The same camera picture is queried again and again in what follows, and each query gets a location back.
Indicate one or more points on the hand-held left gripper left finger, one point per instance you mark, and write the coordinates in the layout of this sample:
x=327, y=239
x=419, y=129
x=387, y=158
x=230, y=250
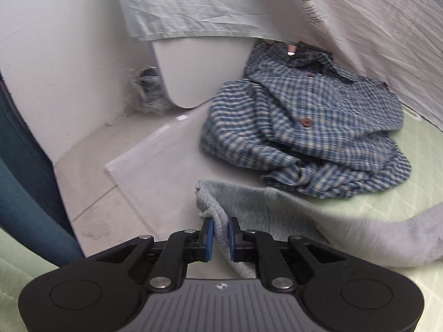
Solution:
x=207, y=242

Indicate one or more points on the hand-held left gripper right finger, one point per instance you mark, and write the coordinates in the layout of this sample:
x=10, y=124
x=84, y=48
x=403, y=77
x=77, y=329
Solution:
x=233, y=242

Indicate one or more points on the grey zip hoodie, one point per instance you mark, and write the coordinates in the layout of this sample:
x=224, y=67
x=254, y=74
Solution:
x=294, y=214

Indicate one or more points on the blue plaid shirt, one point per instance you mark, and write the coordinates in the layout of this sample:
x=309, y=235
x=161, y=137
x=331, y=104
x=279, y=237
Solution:
x=311, y=121

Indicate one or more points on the crumpled clear plastic bag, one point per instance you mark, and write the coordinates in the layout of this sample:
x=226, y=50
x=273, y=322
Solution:
x=148, y=90

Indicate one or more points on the white rounded panel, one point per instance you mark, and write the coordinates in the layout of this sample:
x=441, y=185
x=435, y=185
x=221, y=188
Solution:
x=200, y=69

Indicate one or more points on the dark blue cloth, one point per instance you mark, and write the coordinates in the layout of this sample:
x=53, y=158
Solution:
x=24, y=197

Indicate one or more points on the green quilted blanket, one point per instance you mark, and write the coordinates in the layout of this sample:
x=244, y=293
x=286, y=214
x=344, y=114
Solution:
x=14, y=283

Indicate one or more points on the small pink clip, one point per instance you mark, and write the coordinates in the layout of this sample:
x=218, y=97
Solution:
x=292, y=49

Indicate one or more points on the green grid mat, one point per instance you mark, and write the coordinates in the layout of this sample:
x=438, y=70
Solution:
x=425, y=179

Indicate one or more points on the pale carrot-print bed sheet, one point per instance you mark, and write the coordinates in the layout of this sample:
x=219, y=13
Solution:
x=363, y=24

